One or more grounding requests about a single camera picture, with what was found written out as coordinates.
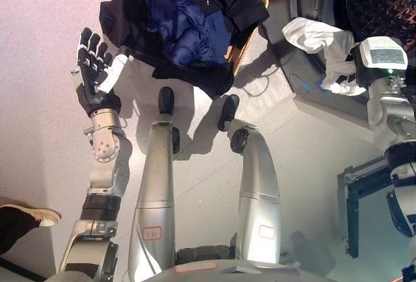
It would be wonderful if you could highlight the grey front-load washing machine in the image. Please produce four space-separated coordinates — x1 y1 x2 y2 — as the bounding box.
259 0 416 114

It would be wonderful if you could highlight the black garment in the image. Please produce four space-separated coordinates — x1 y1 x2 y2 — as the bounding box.
99 0 270 99

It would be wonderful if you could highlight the thin floor cable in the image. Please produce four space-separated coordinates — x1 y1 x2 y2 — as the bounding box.
241 63 312 98

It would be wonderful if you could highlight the blue garment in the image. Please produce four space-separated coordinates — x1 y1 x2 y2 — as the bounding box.
144 0 233 68

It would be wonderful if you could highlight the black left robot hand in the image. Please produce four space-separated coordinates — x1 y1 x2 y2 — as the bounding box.
70 27 130 117

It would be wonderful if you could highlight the grey robot torso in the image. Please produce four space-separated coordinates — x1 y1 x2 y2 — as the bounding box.
48 246 416 282

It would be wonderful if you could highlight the woven wicker laundry basket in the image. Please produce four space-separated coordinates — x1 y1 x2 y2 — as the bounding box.
129 0 271 75

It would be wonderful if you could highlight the black right robot foot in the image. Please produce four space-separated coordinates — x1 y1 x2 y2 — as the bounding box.
216 94 241 133

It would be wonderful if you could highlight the beige person's shoe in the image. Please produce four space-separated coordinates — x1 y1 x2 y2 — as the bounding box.
1 203 62 228

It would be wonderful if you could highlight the silver robot leg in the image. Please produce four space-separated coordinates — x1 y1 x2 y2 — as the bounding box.
227 118 282 264
127 121 181 282

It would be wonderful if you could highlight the white garment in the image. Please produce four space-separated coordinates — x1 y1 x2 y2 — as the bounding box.
281 16 367 98

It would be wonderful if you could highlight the silver right robot leg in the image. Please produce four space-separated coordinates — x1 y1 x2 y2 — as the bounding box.
227 118 282 264

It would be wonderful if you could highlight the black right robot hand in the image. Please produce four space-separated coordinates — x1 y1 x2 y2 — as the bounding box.
336 36 409 87

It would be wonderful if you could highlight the silver left robot leg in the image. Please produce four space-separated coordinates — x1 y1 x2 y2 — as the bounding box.
127 121 181 282

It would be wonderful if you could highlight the black robot foot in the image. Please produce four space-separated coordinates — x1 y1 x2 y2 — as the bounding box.
157 86 176 116
216 94 241 133

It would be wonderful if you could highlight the black left robot foot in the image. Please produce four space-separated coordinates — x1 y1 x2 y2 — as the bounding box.
157 86 176 116

